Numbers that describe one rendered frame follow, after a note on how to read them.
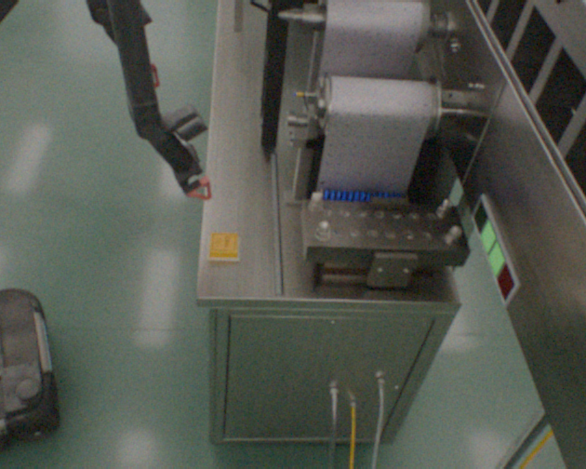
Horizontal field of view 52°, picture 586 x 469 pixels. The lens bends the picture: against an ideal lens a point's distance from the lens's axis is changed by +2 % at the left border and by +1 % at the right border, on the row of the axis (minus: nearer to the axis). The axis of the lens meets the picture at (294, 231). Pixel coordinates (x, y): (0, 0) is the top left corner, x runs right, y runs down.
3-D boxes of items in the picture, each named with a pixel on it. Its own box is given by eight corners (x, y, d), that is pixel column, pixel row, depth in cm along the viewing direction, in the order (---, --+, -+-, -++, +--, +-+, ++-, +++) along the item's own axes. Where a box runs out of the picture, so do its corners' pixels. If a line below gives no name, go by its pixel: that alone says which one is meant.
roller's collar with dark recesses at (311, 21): (299, 22, 157) (302, -2, 152) (323, 24, 157) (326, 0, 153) (301, 34, 152) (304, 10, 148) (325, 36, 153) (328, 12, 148)
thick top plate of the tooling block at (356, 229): (299, 215, 155) (302, 198, 150) (448, 221, 159) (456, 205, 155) (303, 262, 144) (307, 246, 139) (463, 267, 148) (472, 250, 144)
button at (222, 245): (210, 237, 155) (210, 232, 154) (237, 238, 156) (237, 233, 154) (209, 258, 151) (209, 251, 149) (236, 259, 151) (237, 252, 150)
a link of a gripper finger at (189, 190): (215, 178, 148) (196, 155, 141) (224, 197, 144) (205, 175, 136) (192, 193, 149) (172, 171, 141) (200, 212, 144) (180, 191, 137)
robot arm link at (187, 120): (129, 106, 130) (139, 130, 125) (173, 78, 129) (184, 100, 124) (159, 140, 139) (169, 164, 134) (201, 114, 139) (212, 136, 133)
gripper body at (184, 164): (192, 146, 145) (176, 127, 139) (205, 173, 139) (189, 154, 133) (169, 161, 145) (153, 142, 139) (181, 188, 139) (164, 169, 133)
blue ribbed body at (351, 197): (321, 196, 155) (323, 186, 152) (401, 199, 157) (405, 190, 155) (322, 206, 152) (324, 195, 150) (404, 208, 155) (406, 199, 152)
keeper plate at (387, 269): (366, 279, 150) (375, 250, 142) (405, 280, 151) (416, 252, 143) (367, 288, 148) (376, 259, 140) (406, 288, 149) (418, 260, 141)
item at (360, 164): (316, 191, 154) (326, 133, 141) (404, 194, 157) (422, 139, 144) (316, 193, 154) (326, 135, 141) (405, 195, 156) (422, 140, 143)
